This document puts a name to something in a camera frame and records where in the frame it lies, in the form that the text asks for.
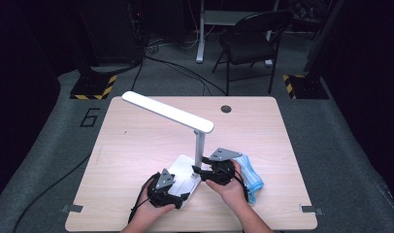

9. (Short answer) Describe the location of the dark equipment cabinet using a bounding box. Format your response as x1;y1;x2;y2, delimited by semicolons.
78;0;145;66

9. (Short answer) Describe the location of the blue striped cleaning cloth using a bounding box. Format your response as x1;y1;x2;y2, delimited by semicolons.
233;153;265;205

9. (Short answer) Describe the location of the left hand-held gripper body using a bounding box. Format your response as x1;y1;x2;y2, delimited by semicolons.
147;168;179;209

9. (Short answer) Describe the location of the right hand-held gripper cable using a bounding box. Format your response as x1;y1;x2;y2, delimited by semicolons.
233;168;251;205

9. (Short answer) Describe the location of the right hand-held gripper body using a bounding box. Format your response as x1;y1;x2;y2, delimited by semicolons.
207;148;243;186

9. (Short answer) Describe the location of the grey tape piece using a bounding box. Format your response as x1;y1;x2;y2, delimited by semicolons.
60;203;84;215
300;204;324;216

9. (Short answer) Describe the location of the person's right hand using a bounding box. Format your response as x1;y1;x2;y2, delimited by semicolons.
205;160;249;213

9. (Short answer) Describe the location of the tangle of floor cables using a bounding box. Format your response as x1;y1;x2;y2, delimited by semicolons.
146;28;199;54

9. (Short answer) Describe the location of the black folding chair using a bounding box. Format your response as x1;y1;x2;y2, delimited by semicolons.
212;9;295;96

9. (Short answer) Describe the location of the black floor cable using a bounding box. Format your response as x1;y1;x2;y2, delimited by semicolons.
128;59;145;97
145;54;227;96
12;154;91;233

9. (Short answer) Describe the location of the white desk frame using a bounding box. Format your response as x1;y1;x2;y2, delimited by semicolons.
195;0;280;67

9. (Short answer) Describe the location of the person's left hand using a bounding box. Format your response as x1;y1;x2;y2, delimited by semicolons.
130;197;176;229

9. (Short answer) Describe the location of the black stand with striped base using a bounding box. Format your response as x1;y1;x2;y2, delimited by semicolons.
69;57;117;101
281;0;346;100

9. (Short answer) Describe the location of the hand-held gripper cable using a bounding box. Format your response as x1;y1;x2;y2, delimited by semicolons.
233;168;251;205
128;172;161;224

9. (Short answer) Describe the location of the left hand-held gripper cable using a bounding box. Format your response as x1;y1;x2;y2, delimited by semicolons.
128;172;161;224

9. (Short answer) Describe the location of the white desk lamp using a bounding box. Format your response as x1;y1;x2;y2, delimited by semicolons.
121;90;215;209

